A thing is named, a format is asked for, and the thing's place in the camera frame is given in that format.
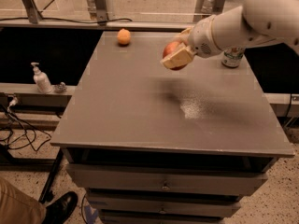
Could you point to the green white soda can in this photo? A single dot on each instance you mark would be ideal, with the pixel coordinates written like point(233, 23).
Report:
point(232, 57)

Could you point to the white pump dispenser bottle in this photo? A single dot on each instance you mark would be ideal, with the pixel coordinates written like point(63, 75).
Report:
point(41, 79)

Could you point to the black stand leg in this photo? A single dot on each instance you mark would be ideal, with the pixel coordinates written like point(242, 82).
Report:
point(46, 195)

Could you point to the small grey metal object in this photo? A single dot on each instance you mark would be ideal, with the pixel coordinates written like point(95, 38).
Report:
point(61, 87)

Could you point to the metal bracket post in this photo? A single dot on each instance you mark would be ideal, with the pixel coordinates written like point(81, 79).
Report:
point(32, 12)
point(101, 7)
point(205, 8)

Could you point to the white plug connector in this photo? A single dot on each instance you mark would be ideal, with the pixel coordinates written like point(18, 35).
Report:
point(12, 103)

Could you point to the black shoe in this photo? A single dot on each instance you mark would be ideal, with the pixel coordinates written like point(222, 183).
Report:
point(59, 211)

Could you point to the middle metal bracket post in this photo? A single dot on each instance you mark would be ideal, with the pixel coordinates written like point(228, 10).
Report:
point(101, 7)

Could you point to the red apple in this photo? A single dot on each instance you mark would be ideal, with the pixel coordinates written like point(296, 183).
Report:
point(169, 48)

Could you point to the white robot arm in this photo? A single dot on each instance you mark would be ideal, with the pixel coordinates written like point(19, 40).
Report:
point(256, 23)

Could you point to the grey drawer cabinet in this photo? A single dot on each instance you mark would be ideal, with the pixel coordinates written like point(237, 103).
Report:
point(153, 146)

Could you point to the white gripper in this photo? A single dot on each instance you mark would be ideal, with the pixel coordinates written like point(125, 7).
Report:
point(201, 38)

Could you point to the left metal bracket post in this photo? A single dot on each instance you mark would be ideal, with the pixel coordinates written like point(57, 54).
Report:
point(32, 12)

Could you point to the right metal bracket post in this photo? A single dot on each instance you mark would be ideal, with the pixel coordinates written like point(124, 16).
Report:
point(205, 8)

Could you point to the orange fruit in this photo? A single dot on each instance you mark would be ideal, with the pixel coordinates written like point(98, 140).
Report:
point(124, 37)

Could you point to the tan trouser leg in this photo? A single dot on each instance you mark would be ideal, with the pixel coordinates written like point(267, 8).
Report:
point(17, 207)

